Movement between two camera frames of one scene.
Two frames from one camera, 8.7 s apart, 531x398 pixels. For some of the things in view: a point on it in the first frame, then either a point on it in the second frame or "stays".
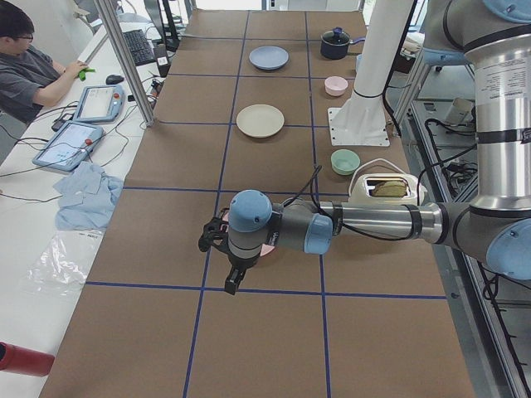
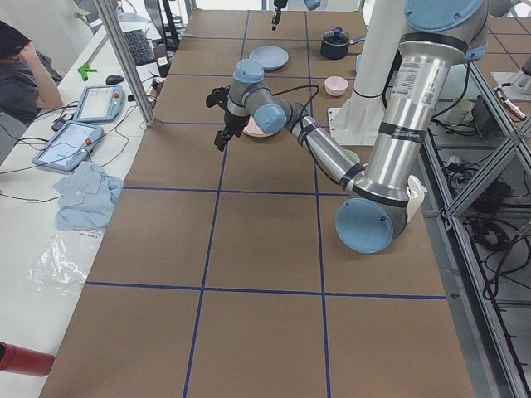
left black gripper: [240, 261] → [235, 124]
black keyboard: [139, 47] stays
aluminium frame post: [119, 47] stays
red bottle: [25, 361] stays
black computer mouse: [114, 79] stays
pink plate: [265, 249] → [253, 129]
